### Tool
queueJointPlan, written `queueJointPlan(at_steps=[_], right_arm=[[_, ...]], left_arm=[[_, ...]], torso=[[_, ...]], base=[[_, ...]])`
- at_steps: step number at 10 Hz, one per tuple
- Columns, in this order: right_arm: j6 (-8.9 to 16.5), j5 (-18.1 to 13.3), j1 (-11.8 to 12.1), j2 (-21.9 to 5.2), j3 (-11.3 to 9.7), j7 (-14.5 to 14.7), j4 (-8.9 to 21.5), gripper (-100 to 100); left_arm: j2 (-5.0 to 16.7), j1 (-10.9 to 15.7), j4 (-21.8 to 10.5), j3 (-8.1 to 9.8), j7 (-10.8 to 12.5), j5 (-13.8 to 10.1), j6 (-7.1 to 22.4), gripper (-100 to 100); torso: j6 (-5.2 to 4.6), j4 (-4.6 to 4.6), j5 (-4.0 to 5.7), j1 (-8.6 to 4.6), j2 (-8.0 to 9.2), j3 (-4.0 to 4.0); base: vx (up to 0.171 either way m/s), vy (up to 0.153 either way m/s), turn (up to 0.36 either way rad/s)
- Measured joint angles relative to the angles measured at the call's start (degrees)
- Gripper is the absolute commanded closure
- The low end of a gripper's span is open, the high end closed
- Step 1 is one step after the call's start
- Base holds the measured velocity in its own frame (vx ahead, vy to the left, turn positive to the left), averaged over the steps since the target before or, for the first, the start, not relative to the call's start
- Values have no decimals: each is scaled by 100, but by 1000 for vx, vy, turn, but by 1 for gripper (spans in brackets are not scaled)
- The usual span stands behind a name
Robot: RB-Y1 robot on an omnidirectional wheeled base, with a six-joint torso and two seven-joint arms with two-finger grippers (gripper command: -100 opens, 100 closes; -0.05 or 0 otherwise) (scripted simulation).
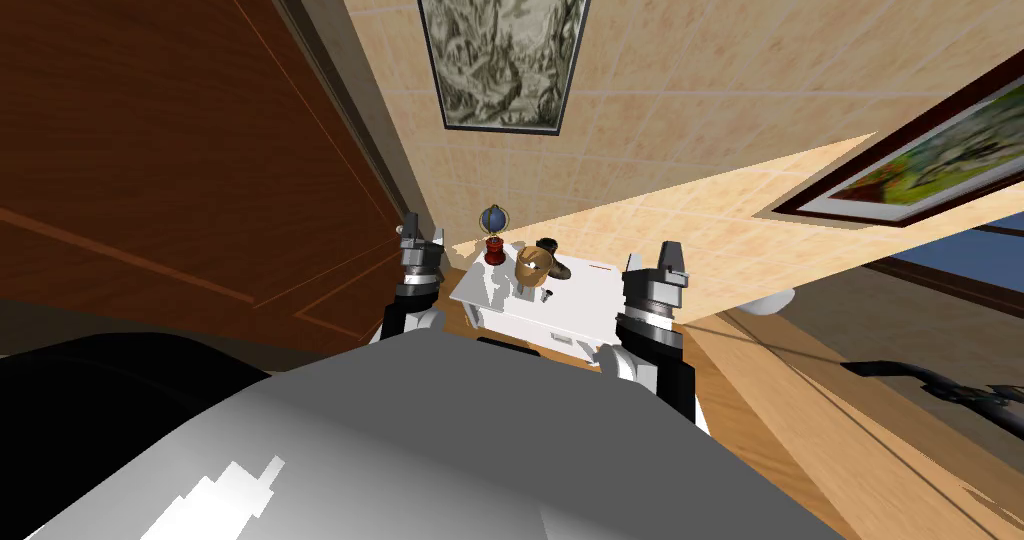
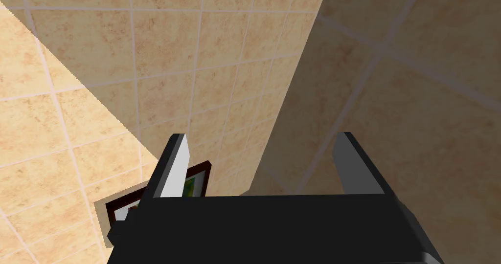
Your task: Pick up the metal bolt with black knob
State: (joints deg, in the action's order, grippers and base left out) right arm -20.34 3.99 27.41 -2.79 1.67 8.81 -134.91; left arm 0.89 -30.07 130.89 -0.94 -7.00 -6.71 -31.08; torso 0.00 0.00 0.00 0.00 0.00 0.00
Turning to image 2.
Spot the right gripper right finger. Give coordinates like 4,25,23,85
332,131,395,196

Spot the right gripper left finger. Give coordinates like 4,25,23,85
141,132,190,199

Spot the dark framed wall picture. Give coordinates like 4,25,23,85
105,160,212,231

